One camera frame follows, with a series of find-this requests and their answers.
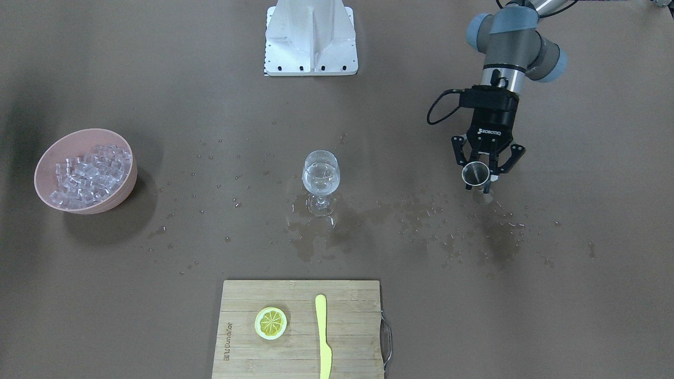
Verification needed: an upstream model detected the steel double jigger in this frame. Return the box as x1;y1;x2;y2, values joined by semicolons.
461;161;494;205

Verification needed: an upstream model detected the clear wine glass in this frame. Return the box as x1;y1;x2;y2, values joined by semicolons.
302;149;340;217

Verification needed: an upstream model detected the pink bowl of ice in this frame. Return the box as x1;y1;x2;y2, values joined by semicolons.
34;128;137;214

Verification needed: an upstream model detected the bamboo cutting board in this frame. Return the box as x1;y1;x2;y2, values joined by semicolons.
211;279;389;378

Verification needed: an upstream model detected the yellow plastic knife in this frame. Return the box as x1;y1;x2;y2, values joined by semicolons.
314;294;333;379

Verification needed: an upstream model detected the yellow lemon slice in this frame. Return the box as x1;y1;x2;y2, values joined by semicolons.
254;307;288;341

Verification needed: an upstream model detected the far wrist camera box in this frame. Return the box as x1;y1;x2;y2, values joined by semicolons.
458;85;492;109

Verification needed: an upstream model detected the white camera stand column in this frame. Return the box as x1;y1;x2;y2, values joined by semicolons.
263;1;359;77

